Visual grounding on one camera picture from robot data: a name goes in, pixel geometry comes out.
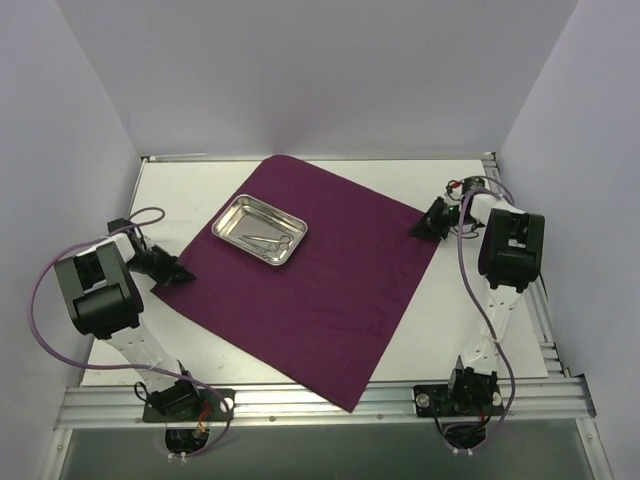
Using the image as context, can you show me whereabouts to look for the purple cloth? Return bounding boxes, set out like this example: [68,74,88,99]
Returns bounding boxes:
[153,155,438,411]

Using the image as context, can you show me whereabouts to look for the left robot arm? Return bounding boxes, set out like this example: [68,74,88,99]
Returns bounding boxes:
[54,218,202,419]

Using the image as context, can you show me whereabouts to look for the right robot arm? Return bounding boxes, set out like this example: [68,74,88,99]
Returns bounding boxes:
[408,176,546,413]

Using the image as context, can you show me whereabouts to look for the steel surgical scissors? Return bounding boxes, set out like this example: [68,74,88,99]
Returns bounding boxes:
[239,235,292,251]

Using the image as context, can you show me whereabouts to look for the steel forceps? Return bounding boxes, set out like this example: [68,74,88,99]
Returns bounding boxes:
[241,235,290,262]

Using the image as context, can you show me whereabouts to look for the steel instrument tray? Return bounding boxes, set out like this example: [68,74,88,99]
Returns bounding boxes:
[211,194,308,267]

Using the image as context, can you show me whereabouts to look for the aluminium right rail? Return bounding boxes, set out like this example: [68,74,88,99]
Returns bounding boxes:
[479,152,562,364]

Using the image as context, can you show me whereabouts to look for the aluminium rail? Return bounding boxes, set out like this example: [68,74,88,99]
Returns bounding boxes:
[55,376,596,429]
[479,152,562,364]

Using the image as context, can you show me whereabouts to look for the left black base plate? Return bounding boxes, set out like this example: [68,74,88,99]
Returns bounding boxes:
[142,387,236,423]

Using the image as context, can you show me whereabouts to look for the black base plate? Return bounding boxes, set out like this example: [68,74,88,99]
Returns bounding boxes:
[412,383,504,418]
[142,387,236,423]

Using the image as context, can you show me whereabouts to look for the aluminium front rail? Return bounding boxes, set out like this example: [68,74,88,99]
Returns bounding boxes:
[55,376,596,429]

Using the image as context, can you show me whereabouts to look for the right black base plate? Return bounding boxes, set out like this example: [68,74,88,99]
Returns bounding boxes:
[412,383,504,418]

